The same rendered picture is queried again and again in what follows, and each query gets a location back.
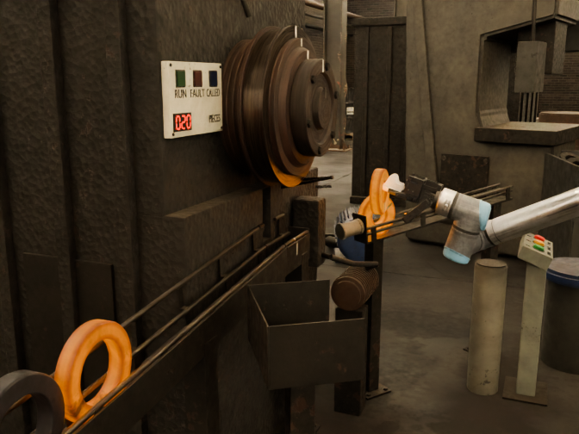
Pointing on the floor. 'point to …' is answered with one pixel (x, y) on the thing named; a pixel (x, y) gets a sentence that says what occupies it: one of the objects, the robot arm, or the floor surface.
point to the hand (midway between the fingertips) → (380, 185)
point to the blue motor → (351, 250)
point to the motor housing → (353, 304)
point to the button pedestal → (531, 326)
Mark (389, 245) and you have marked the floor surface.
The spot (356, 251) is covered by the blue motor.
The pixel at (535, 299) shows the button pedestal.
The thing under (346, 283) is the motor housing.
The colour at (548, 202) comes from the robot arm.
